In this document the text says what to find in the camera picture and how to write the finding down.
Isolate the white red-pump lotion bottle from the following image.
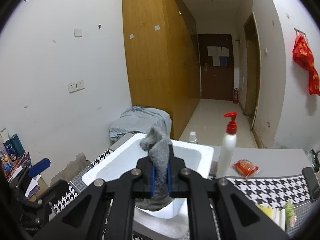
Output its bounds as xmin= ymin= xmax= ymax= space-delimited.
xmin=216 ymin=112 xmax=237 ymax=178

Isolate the yellow sponge cloth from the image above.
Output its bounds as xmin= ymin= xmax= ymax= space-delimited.
xmin=256 ymin=204 xmax=276 ymax=219

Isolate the black smartphone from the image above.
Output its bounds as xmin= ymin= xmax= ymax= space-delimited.
xmin=302 ymin=167 xmax=320 ymax=202

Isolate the red snack packet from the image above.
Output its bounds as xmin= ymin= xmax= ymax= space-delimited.
xmin=232 ymin=159 xmax=260 ymax=179

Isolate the grey fuzzy sock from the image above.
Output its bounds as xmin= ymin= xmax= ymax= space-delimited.
xmin=136 ymin=126 xmax=172 ymax=212

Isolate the light wooden side door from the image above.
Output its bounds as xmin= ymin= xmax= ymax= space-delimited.
xmin=244 ymin=13 xmax=260 ymax=118

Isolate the white face mask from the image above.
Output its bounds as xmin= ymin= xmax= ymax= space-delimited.
xmin=271 ymin=209 xmax=286 ymax=231

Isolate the bin with black lid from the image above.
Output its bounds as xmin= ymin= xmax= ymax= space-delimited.
xmin=306 ymin=149 xmax=319 ymax=173

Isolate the white wall socket pair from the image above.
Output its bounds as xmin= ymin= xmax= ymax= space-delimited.
xmin=67 ymin=80 xmax=85 ymax=94

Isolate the wooden wardrobe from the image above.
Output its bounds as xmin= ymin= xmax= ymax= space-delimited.
xmin=122 ymin=0 xmax=200 ymax=139

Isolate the teal cup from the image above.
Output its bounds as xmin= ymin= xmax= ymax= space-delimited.
xmin=10 ymin=134 xmax=25 ymax=157

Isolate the grey-blue crumpled cloth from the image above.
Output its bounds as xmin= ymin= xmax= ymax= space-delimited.
xmin=109 ymin=106 xmax=172 ymax=142

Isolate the red hanging banner cloth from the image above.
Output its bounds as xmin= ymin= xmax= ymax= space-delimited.
xmin=292 ymin=32 xmax=319 ymax=95

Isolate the white foam box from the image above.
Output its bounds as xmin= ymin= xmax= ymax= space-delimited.
xmin=81 ymin=133 xmax=214 ymax=239

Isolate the red fire extinguisher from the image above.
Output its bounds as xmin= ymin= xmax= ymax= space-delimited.
xmin=233 ymin=88 xmax=239 ymax=104

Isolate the blue spray bottle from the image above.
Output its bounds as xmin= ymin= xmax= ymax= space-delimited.
xmin=189 ymin=131 xmax=197 ymax=144

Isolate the green tissue packet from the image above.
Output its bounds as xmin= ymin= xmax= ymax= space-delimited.
xmin=283 ymin=200 xmax=297 ymax=230

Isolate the dark brown entrance door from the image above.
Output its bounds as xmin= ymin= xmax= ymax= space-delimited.
xmin=198 ymin=34 xmax=234 ymax=101

